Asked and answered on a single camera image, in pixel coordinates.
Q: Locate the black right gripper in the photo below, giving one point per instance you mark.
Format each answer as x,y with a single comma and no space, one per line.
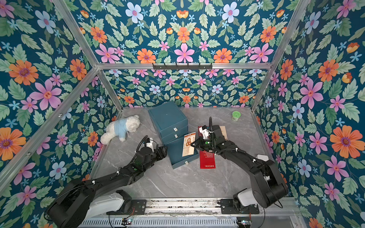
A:
211,134

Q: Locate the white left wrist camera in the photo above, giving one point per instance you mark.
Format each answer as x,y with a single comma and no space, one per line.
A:
150,143

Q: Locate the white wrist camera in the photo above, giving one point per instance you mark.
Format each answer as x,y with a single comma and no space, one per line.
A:
207,134
150,143

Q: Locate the teal drawer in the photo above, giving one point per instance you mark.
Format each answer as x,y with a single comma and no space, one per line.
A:
174,136
175,153
174,130

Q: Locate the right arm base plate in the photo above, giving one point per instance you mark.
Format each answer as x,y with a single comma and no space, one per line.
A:
233,206

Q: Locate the aluminium front rail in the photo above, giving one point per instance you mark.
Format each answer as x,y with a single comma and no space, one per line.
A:
190,207

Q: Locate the cream postcard red emblem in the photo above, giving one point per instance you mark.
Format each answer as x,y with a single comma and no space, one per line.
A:
187,141

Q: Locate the teal top drawer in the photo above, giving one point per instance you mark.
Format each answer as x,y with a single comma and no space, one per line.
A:
174,130

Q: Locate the green lidded small cup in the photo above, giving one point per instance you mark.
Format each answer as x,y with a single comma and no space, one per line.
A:
236,115

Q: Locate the teal bottom drawer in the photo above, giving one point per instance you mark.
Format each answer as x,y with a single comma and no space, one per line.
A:
175,153

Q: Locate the white teddy bear blue shirt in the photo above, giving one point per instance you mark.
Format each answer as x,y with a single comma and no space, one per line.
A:
120,128

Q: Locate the red postcard white text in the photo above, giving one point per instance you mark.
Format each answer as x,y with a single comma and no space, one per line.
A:
202,131

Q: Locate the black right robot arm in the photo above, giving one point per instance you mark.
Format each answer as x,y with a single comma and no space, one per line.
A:
267,184

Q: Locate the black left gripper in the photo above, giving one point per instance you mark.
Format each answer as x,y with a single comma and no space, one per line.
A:
163,155

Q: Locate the teal drawer cabinet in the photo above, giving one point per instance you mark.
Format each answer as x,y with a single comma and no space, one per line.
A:
166,115

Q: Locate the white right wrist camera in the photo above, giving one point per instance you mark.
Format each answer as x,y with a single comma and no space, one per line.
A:
207,134

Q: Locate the cream postcard red text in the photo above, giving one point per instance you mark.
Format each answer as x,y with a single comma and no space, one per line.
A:
224,133

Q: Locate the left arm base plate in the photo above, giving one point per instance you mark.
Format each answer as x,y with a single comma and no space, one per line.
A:
131,207

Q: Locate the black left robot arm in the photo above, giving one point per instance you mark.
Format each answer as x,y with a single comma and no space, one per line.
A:
82,199

